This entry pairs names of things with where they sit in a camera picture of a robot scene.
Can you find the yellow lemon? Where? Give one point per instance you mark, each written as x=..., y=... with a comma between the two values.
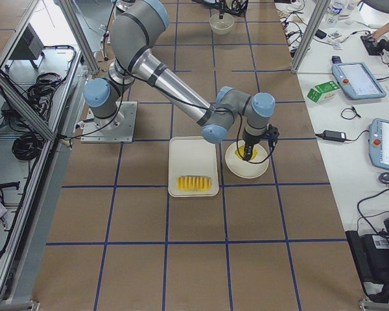
x=238, y=153

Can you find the cream bowl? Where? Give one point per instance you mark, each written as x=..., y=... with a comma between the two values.
x=221, y=23

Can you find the operator hand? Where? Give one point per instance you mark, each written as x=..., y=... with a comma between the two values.
x=377, y=34

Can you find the cream round plate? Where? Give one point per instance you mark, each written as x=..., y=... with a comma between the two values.
x=245, y=169

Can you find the cream rectangular tray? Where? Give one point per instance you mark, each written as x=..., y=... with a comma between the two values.
x=192, y=156

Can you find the sliced yellow fruit row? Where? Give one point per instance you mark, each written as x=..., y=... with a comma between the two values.
x=193, y=183

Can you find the black power adapter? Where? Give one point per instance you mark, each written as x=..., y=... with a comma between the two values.
x=334, y=136

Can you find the green white carton box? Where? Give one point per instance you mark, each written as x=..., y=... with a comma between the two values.
x=323, y=92

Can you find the upper blue teach pendant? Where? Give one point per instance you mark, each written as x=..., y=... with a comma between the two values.
x=357, y=81

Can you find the blue teach pendant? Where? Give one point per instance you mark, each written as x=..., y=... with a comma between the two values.
x=357, y=81
x=379, y=143

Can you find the lower blue teach pendant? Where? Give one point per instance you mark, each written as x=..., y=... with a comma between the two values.
x=379, y=143

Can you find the grey round mouse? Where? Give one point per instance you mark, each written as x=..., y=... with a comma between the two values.
x=384, y=178

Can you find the black joystick controller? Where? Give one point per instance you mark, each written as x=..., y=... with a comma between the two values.
x=375, y=48

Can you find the clear plastic water bottle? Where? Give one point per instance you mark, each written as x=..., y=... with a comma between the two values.
x=333, y=12

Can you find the black device bottom right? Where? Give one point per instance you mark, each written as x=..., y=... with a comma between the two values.
x=370, y=253

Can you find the grey electronics box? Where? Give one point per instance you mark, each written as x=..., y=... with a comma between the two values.
x=29, y=47

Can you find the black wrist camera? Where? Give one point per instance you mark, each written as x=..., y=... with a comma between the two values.
x=272, y=134

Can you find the aluminium frame post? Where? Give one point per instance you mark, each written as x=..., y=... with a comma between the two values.
x=313, y=24

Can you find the aluminium diagonal frame beam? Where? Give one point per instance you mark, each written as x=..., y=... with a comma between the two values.
x=19, y=103

